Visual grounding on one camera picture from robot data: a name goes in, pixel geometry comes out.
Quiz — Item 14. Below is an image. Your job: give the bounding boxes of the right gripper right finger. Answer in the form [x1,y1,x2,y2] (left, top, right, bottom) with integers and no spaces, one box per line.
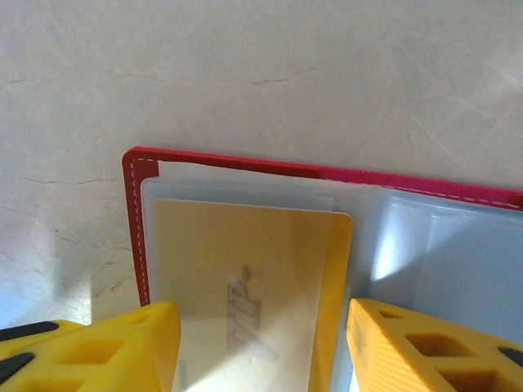
[346,297,523,392]

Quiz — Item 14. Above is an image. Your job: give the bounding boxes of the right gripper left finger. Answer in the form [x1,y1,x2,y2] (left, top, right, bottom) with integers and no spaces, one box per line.
[0,301,181,392]

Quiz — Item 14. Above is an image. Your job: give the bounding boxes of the red card holder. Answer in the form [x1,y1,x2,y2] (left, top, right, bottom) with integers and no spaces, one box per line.
[122,146,523,392]

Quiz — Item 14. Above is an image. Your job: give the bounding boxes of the gold credit card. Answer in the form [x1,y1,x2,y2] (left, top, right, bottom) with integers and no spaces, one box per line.
[153,198,353,392]

